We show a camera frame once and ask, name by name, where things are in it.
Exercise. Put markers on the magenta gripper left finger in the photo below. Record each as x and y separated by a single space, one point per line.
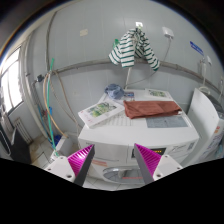
73 168

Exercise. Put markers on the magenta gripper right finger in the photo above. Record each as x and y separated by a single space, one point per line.
154 166

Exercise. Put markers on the brown folded towel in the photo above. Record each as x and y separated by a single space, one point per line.
146 109

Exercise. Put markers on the white washing machine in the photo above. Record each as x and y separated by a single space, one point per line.
207 116
114 139

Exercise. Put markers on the white radiator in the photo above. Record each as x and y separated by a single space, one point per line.
22 130

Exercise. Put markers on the flat illustrated paper package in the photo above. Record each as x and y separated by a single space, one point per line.
157 94

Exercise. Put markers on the blue crumpled cloth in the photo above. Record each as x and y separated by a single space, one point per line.
114 91

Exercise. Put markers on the window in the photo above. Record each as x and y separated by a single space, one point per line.
12 96

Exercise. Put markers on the green white striped shirt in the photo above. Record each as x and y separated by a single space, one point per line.
134 44

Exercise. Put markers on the horizontal grey wall pipe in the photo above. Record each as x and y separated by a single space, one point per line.
163 64

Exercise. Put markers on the blue wall sign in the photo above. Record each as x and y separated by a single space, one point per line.
196 48

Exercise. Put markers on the white wall socket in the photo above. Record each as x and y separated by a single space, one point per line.
168 32

